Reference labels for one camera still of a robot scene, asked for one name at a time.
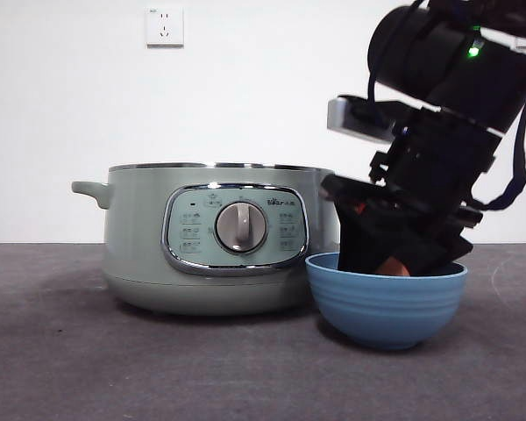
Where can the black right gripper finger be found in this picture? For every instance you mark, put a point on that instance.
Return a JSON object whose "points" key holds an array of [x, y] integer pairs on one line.
{"points": [[364, 237], [438, 252]]}

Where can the brown egg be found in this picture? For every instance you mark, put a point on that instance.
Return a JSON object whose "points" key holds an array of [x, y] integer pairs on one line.
{"points": [[392, 266]]}

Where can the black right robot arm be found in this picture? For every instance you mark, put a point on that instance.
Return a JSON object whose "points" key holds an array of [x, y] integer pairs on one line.
{"points": [[442, 52]]}

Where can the pale green electric steamer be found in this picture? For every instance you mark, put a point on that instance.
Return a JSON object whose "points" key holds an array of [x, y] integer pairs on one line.
{"points": [[136, 245]]}

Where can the blue ribbed bowl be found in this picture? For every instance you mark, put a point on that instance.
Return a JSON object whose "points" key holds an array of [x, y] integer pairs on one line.
{"points": [[385, 307]]}

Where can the pale grey right wrist camera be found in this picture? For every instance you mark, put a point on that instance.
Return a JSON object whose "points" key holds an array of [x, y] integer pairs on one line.
{"points": [[339, 115]]}

